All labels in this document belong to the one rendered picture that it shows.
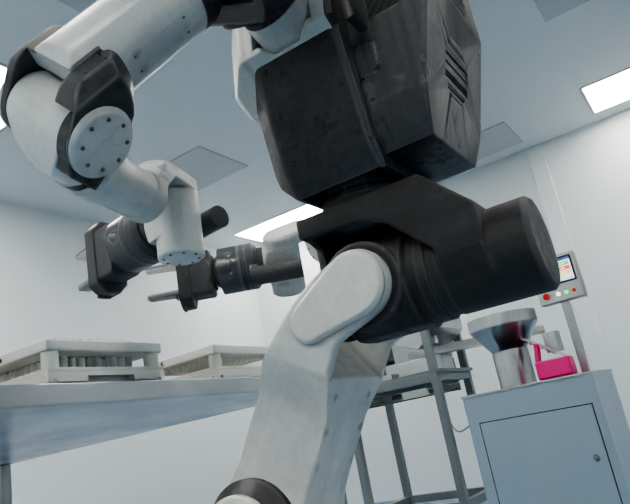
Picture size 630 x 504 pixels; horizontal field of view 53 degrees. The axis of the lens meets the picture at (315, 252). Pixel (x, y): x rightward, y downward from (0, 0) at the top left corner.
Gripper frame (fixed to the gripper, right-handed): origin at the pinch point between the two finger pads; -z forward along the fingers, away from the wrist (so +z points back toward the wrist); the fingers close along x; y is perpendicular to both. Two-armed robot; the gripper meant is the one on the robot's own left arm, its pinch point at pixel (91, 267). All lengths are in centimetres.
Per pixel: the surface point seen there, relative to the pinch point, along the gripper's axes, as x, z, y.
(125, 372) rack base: 16.1, -7.3, 9.2
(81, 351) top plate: 12.5, -6.4, 0.7
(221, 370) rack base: 16.1, -10.6, 34.1
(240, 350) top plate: 11.8, -11.5, 41.2
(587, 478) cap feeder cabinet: 70, -16, 239
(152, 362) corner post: 14.2, -8.7, 16.0
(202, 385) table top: 19.1, -8.7, 27.0
